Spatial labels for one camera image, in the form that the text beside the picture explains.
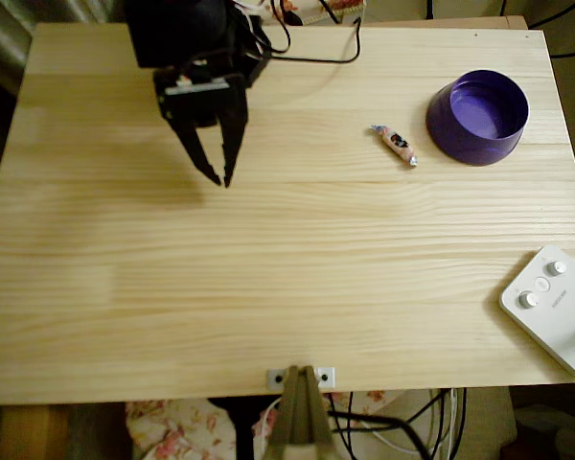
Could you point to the purple bowl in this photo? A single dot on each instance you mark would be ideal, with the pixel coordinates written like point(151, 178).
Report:
point(474, 151)

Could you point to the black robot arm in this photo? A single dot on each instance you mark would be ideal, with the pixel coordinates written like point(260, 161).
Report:
point(172, 29)

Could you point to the floral patterned fabric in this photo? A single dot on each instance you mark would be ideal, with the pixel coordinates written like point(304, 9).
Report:
point(172, 431)
point(350, 6)

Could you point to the white screw bracket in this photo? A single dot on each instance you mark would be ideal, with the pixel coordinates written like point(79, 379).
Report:
point(273, 379)

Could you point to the white control box with knobs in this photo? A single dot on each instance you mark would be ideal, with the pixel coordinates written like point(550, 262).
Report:
point(556, 326)

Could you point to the grey curtain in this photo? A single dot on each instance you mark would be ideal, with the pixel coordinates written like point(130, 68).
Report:
point(9, 38)

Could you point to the wooden table leg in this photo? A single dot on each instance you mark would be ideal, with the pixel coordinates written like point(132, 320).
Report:
point(33, 431)

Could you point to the candy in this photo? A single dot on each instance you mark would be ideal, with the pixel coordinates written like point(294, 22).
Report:
point(397, 143)

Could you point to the black stand post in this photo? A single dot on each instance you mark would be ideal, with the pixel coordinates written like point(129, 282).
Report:
point(244, 431)

